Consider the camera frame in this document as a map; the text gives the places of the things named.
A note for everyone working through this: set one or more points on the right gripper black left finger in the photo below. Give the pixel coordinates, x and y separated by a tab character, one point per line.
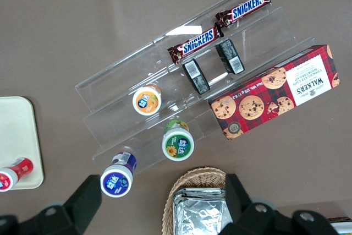
74	213

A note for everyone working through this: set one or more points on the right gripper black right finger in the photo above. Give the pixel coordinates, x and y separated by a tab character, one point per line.
255	218

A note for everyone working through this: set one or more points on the light woven wicker basket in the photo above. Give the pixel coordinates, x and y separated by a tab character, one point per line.
198	175

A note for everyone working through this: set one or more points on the beige plastic tray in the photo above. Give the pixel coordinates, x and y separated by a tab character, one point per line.
16	136

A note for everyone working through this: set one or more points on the blue gum bottle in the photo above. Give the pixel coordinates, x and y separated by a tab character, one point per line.
116	181

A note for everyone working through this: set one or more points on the silver foil pouch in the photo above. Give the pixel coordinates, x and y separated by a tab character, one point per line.
198	213
198	190

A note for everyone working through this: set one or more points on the red gum bottle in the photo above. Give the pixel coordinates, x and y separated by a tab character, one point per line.
20	169

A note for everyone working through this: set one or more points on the green gum bottle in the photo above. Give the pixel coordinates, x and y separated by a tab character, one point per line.
178	144

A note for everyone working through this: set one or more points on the red tartan cookie box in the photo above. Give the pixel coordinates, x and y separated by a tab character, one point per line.
275	92

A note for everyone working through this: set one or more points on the orange gum bottle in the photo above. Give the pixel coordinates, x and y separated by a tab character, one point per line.
145	101

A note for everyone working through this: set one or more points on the clear acrylic stepped display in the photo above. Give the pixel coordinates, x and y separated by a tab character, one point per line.
121	75

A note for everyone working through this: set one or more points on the small black barcode box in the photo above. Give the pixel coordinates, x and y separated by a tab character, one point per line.
195	76
229	56

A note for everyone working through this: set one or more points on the brown Snickers bar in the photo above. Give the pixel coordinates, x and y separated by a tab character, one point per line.
243	6
196	43

